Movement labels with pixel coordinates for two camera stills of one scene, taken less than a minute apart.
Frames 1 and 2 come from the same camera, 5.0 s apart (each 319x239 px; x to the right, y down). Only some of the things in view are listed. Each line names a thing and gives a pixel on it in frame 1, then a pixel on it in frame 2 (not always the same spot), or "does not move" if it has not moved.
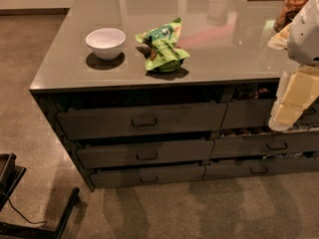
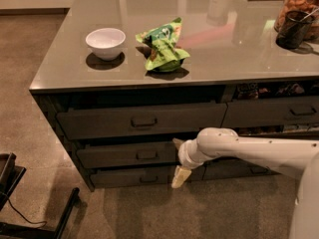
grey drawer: (120, 121) does not move
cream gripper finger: (297, 91) → (190, 156)
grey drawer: (144, 175) does not move
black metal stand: (10, 175) does not move
